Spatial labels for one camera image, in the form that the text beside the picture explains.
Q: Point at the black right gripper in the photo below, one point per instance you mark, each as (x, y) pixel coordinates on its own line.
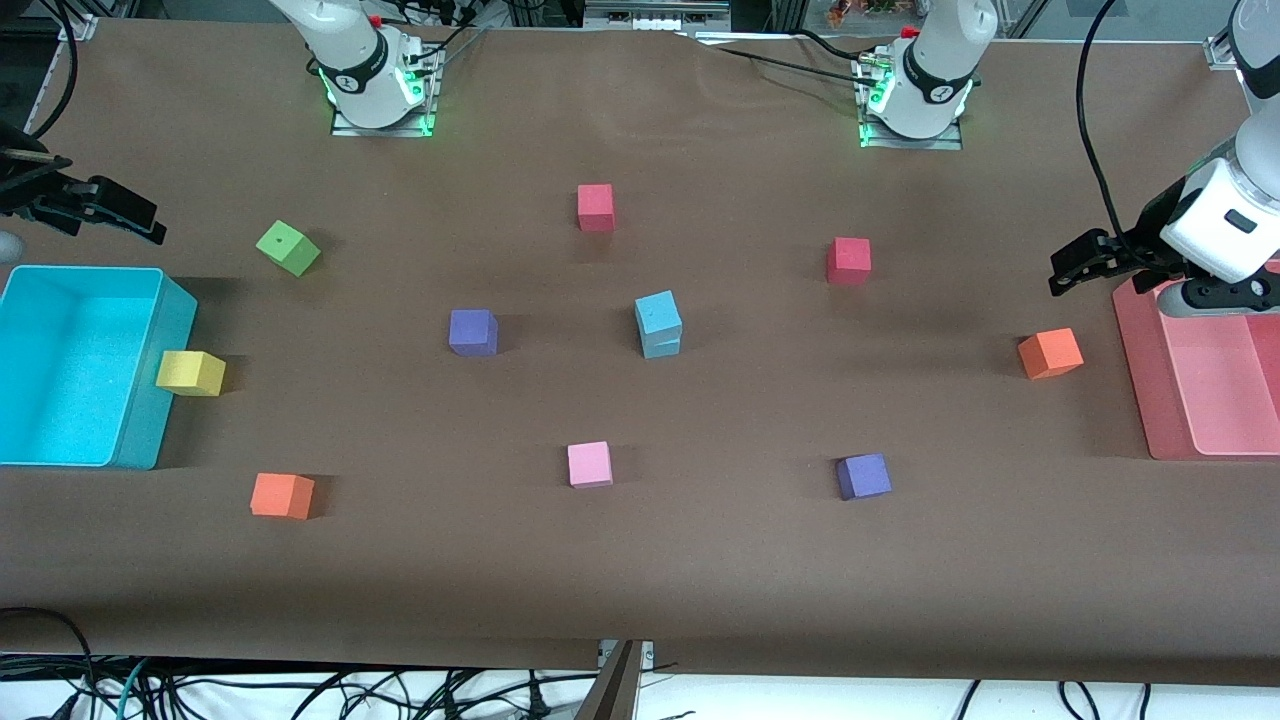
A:
(42, 197)

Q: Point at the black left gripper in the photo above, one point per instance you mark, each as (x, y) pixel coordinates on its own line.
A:
(1146, 232)

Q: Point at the light blue foam block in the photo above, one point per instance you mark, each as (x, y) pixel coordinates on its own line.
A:
(658, 315)
(662, 349)

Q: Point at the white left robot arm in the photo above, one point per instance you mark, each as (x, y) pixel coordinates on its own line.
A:
(1215, 225)

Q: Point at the orange foam block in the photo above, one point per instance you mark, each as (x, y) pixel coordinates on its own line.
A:
(282, 496)
(1050, 354)

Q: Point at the cyan plastic bin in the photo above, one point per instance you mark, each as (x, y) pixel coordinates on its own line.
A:
(70, 370)

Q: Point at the pink plastic bin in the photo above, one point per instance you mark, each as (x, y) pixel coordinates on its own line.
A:
(1215, 390)

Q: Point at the green foam block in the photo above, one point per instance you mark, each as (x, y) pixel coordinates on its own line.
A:
(288, 248)

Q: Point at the yellow foam block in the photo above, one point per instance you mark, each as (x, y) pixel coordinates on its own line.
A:
(190, 373)

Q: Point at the red foam block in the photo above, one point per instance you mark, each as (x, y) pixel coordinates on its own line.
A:
(849, 260)
(596, 207)

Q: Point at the purple foam block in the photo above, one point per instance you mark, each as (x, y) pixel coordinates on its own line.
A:
(863, 476)
(473, 332)

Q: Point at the grey equipment box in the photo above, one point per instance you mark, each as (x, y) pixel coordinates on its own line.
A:
(655, 12)

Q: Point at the brown table cover sheet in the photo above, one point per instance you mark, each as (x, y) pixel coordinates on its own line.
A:
(700, 580)

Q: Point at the pink foam block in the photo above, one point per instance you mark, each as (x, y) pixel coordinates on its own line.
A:
(590, 465)

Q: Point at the metal corner bracket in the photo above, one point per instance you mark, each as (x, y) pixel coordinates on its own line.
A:
(1226, 52)
(80, 28)

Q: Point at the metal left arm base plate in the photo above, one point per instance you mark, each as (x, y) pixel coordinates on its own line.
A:
(950, 144)

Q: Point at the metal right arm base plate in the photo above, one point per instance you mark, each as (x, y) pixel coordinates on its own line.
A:
(345, 129)

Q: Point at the aluminium profile post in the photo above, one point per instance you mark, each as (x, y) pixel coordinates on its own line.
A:
(615, 690)

